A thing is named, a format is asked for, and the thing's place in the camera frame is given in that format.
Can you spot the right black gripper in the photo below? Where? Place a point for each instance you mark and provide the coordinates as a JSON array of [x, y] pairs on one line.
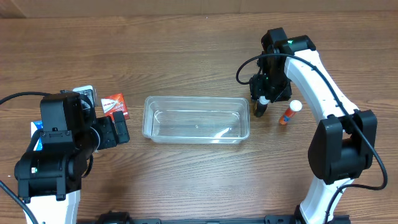
[[257, 89]]

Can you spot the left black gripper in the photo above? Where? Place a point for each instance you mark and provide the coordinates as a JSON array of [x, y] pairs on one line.
[[106, 140]]

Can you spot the dark bottle white cap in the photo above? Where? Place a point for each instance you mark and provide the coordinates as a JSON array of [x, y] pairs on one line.
[[260, 106]]

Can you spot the orange tube white cap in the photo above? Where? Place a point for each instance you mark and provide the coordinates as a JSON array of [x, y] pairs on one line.
[[294, 107]]

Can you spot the red medicine box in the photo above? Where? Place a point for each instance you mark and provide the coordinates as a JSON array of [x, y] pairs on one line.
[[114, 103]]

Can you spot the white medicine box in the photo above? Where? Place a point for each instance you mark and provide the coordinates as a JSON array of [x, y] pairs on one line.
[[89, 91]]

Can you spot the blue VapoDrops box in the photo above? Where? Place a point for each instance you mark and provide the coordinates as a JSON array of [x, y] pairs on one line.
[[35, 129]]

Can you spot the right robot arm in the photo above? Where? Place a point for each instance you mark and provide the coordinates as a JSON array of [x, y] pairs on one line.
[[343, 143]]

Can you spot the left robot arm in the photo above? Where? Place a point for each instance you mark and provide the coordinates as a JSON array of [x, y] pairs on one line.
[[60, 155]]

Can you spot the clear plastic container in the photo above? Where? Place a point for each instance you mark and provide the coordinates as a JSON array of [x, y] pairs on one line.
[[196, 119]]

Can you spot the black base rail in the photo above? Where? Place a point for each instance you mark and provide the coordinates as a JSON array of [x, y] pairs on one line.
[[124, 217]]

